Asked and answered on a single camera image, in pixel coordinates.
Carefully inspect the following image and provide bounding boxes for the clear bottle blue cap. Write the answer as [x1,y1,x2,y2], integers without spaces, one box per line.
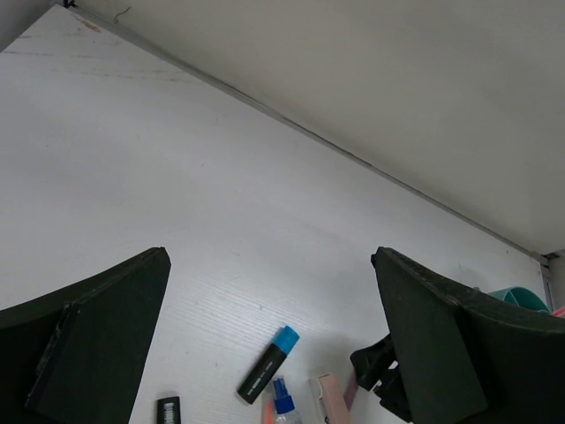
[273,377,302,424]

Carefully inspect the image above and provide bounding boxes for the teal round desk organizer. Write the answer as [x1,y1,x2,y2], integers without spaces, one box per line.
[489,287,550,314]

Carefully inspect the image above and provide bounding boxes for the pink eraser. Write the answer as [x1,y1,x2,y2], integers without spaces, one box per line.
[309,373,351,424]

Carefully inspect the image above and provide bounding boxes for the pink highlighter black body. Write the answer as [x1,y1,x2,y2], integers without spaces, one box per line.
[156,396,181,424]

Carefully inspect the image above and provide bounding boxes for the aluminium side rail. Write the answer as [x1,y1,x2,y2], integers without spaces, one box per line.
[539,255,554,311]

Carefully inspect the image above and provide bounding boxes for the pink purple pen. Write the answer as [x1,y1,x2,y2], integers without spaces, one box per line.
[343,372,358,411]

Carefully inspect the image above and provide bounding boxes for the orange wooden pencil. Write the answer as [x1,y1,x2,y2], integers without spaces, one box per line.
[261,400,275,424]

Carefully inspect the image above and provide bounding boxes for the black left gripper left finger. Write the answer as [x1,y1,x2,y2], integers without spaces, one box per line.
[1,247,170,423]

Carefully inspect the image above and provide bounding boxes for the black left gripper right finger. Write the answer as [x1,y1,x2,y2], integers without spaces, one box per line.
[371,247,564,423]

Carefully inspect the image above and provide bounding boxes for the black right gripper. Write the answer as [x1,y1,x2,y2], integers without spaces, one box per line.
[350,334,411,420]

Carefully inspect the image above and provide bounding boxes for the blue highlighter black body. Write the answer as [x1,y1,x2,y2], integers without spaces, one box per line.
[237,326,300,405]

